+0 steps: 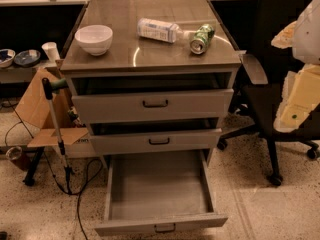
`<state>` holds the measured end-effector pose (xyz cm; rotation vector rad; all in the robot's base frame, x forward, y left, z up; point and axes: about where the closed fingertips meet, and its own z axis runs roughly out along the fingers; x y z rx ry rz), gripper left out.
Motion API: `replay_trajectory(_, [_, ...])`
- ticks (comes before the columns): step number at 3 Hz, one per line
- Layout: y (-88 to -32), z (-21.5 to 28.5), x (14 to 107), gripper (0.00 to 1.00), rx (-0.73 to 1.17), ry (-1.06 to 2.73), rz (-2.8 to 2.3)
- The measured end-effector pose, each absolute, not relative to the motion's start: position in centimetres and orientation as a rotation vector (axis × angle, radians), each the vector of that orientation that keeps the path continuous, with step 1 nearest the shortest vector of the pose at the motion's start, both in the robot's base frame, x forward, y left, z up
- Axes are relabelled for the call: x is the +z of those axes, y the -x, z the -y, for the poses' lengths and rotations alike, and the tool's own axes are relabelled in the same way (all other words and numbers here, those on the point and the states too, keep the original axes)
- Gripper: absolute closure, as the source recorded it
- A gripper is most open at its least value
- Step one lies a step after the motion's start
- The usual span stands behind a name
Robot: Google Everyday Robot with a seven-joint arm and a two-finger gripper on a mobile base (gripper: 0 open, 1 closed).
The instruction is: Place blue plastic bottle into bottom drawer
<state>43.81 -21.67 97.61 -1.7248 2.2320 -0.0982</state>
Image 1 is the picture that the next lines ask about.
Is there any clear plastic bottle blue label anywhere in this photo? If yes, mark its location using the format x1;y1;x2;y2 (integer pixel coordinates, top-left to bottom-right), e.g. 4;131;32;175
137;18;194;44

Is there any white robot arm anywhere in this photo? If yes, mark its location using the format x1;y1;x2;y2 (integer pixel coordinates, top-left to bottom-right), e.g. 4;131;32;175
271;0;320;133

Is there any grey drawer cabinet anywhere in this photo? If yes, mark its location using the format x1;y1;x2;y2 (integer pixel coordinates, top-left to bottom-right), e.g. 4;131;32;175
62;0;240;141

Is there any middle grey drawer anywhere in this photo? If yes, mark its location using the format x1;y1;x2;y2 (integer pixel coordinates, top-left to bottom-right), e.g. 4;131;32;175
91;128;222;155

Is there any grey drawer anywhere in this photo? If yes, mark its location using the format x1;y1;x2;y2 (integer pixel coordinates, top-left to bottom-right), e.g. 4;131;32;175
95;150;227;237
91;128;222;155
72;89;233;123

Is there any top grey drawer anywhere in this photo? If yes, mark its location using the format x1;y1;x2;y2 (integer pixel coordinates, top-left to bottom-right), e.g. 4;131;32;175
72;89;233;123

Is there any bottom grey drawer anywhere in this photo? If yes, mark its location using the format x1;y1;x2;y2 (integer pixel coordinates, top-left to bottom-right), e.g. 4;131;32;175
95;150;227;237

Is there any green soda can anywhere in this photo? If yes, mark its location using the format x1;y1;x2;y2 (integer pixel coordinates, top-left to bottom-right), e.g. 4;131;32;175
190;24;215;55

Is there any white ceramic bowl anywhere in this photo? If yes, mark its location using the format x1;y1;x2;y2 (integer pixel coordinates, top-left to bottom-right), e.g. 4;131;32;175
75;25;113;56

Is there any white paper cup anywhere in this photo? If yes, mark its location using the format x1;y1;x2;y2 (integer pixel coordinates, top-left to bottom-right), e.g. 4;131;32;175
42;42;60;62

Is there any blue patterned bowl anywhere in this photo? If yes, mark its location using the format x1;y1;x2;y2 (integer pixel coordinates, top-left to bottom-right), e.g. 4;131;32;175
14;49;41;67

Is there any black tripod leg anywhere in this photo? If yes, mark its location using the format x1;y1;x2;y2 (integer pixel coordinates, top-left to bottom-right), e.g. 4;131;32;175
23;147;44;186

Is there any brown cup on floor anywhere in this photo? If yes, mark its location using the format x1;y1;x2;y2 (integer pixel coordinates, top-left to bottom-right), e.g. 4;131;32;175
6;146;31;171

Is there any black office chair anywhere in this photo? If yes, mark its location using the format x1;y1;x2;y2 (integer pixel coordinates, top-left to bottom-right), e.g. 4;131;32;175
218;0;320;186

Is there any blue white small bowl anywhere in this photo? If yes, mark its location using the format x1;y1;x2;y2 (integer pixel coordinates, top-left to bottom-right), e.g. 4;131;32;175
0;49;16;68

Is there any black floor cable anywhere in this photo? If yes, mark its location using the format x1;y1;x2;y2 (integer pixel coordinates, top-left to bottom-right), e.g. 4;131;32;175
0;98;104;240

